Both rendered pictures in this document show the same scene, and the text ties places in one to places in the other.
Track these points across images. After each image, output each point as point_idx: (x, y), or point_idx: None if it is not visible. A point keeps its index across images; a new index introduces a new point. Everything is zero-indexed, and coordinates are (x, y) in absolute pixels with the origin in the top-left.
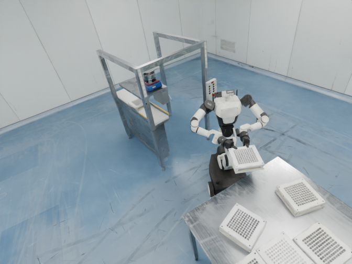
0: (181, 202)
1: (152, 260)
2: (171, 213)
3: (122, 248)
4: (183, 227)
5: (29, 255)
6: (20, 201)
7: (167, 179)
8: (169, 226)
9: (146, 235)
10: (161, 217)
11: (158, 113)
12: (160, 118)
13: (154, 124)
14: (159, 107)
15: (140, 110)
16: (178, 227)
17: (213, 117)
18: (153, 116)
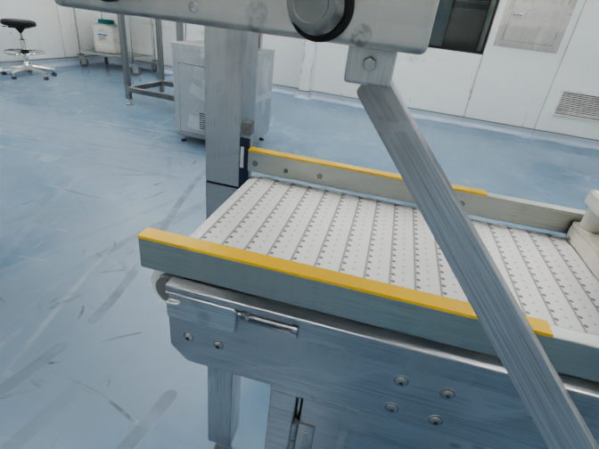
0: (64, 348)
1: (113, 232)
2: (95, 307)
3: (194, 228)
4: (44, 293)
5: (346, 191)
6: (494, 221)
7: (167, 408)
8: (92, 283)
9: None
10: (129, 291)
11: (332, 267)
12: (239, 217)
13: (205, 128)
14: (397, 292)
15: (580, 261)
16: (61, 288)
17: None
18: (339, 224)
